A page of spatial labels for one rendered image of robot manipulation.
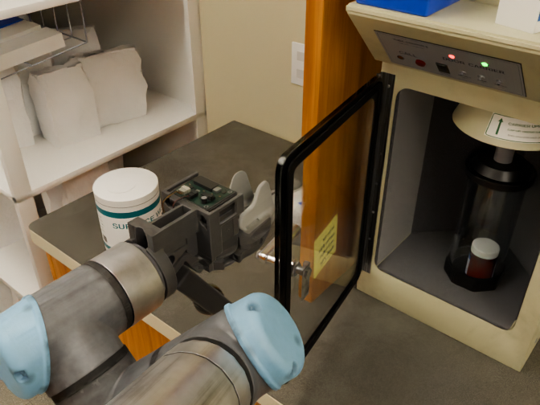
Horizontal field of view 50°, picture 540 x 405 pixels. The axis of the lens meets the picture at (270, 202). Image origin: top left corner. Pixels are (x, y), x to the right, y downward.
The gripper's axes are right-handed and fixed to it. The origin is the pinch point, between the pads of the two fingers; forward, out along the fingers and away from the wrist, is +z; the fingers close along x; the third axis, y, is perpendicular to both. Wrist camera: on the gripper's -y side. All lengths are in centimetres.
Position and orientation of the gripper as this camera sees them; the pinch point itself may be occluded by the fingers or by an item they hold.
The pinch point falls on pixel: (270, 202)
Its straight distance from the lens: 71.3
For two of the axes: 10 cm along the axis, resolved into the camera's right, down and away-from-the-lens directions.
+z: 6.3, -4.3, 6.4
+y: 0.0, -8.3, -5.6
